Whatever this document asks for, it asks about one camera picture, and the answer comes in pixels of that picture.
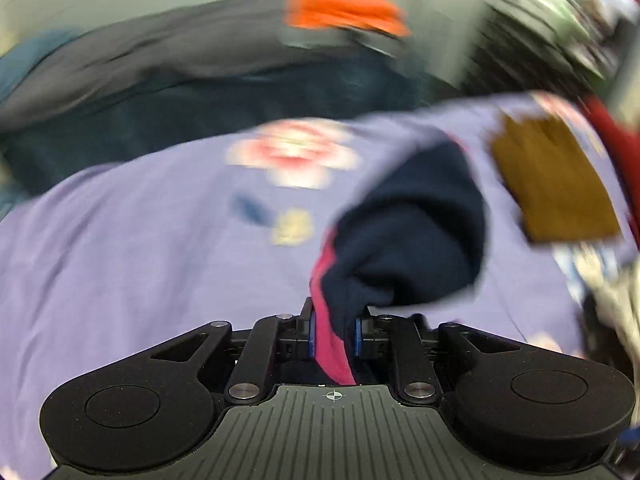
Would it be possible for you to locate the navy Mickey Mouse sweatshirt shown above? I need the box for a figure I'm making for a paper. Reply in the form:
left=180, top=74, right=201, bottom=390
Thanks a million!
left=309, top=138, right=487, bottom=385

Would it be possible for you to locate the blue teal bedding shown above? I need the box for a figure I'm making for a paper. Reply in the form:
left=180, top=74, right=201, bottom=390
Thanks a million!
left=0, top=29, right=80, bottom=102

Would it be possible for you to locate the red garment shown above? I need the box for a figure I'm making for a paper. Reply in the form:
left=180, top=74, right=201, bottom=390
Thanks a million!
left=582, top=96, right=640, bottom=244

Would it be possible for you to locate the black wire rack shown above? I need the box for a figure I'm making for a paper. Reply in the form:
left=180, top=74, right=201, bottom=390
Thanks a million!
left=461, top=0, right=617, bottom=102

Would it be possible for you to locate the dark teal bed cover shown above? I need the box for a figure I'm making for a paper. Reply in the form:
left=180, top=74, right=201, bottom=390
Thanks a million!
left=1, top=49, right=444, bottom=195

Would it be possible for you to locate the grey blanket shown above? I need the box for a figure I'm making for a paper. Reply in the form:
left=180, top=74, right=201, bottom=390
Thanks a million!
left=1, top=0, right=409, bottom=132

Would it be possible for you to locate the purple floral bed sheet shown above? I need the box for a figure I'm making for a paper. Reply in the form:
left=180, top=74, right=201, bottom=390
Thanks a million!
left=0, top=90, right=640, bottom=476

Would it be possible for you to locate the white dotted garment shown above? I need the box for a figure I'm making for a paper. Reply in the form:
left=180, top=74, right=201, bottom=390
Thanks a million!
left=575, top=245, right=639, bottom=365

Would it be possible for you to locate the orange towel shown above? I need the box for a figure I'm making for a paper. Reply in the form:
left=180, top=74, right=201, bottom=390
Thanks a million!
left=285, top=0, right=410, bottom=38

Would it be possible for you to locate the brown folded garment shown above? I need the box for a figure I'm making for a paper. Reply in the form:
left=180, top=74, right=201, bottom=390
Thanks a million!
left=489, top=115, right=620, bottom=244

